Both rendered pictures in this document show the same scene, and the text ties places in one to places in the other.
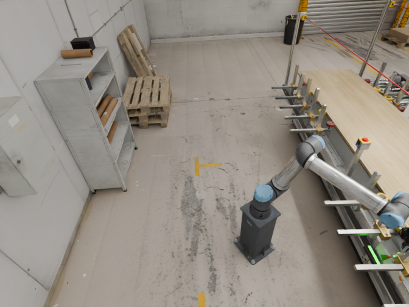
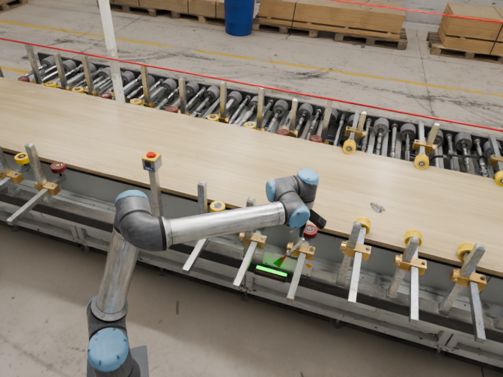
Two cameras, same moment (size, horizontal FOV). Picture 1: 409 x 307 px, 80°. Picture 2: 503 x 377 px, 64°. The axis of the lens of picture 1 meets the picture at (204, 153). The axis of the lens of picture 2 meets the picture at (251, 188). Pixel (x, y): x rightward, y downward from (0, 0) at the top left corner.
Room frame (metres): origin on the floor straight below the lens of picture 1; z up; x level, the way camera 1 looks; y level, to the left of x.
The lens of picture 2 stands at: (0.60, 0.20, 2.34)
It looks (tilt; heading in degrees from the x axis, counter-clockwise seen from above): 39 degrees down; 283
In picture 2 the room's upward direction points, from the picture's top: 4 degrees clockwise
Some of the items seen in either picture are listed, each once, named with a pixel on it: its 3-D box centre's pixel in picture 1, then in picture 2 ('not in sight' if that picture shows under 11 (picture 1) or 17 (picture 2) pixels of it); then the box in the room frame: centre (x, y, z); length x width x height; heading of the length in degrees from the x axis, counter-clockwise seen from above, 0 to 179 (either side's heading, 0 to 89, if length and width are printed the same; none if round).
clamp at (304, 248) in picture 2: (404, 264); (300, 250); (0.65, -1.21, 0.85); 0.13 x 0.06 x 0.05; 178
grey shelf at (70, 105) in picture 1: (100, 123); not in sight; (2.56, 1.27, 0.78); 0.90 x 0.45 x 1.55; 1
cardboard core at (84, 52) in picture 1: (76, 53); not in sight; (2.67, 1.28, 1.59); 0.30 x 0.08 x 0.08; 91
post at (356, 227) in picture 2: not in sight; (346, 259); (0.42, -1.19, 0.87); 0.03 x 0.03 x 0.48; 88
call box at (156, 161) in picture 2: (363, 144); (152, 161); (1.43, -1.23, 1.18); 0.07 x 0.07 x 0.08; 88
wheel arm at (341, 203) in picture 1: (352, 203); (203, 240); (1.13, -1.13, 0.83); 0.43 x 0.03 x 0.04; 88
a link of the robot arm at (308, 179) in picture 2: not in sight; (305, 185); (0.67, -1.12, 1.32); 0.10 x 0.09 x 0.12; 36
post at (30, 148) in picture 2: (318, 123); (40, 179); (2.17, -1.26, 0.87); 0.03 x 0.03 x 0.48; 88
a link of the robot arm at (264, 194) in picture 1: (263, 196); (110, 354); (1.28, -0.47, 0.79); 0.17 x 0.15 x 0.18; 126
